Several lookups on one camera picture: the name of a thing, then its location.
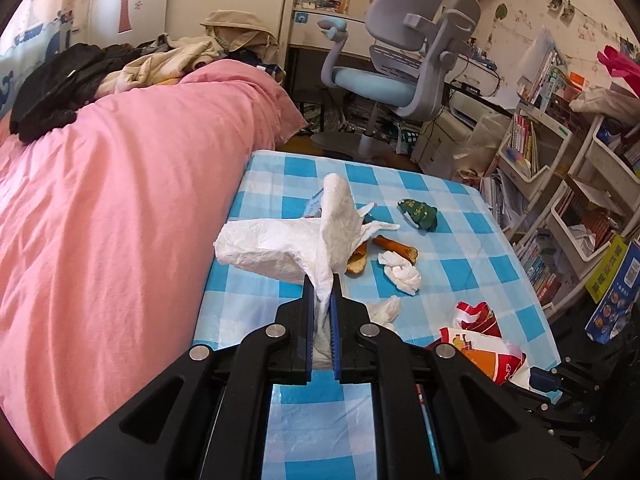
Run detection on blue yellow box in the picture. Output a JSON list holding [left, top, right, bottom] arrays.
[[585, 235, 640, 345]]

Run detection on blue green milk carton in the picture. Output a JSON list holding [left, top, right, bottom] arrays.
[[303, 189, 401, 235]]

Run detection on whale printed curtain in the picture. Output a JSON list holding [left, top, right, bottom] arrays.
[[0, 0, 96, 121]]

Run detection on clear plastic bag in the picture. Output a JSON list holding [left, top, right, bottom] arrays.
[[457, 112, 512, 177]]

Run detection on tan cloth bag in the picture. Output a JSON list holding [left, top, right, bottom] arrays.
[[200, 9, 281, 61]]

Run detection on red orange snack wrapper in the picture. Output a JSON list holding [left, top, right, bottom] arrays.
[[425, 301, 529, 387]]

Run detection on blue checkered tablecloth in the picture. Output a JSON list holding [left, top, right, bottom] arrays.
[[192, 149, 563, 480]]

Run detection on wide orange peel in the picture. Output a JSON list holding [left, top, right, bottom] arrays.
[[345, 241, 372, 276]]

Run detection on black clothing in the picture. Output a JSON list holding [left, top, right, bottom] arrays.
[[10, 44, 146, 143]]

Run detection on white printer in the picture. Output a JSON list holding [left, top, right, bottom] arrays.
[[450, 91, 516, 130]]

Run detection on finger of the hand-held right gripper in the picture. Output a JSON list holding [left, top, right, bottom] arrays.
[[529, 364, 603, 397]]

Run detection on white bookshelf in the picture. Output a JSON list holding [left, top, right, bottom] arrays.
[[492, 105, 640, 317]]

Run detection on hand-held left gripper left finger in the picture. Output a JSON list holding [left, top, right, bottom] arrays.
[[55, 275, 316, 480]]

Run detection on row of books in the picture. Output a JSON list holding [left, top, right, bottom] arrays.
[[517, 232, 569, 307], [507, 112, 541, 174]]

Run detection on leaning books group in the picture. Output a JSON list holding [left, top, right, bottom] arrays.
[[517, 27, 571, 107]]

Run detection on white cloth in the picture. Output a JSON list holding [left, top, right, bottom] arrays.
[[570, 87, 640, 116]]

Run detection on pink blanket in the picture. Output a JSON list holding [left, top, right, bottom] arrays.
[[0, 57, 308, 476]]

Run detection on grey desk chair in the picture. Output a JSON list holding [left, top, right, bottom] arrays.
[[310, 0, 483, 163]]

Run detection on white drawer cabinet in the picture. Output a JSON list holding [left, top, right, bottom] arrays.
[[417, 120, 476, 179]]

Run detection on beige clothing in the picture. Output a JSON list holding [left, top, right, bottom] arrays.
[[95, 35, 226, 96]]

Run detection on pink bag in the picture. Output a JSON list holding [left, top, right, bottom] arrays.
[[597, 45, 640, 97]]

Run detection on white desk with shelves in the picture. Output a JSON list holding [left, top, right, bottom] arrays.
[[287, 0, 501, 87]]

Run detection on large white tissue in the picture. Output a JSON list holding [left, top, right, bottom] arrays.
[[214, 172, 401, 372]]

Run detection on green crumpled wrapper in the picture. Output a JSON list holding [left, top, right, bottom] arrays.
[[397, 199, 440, 234]]

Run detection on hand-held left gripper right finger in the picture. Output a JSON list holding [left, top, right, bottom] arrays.
[[327, 275, 583, 480]]

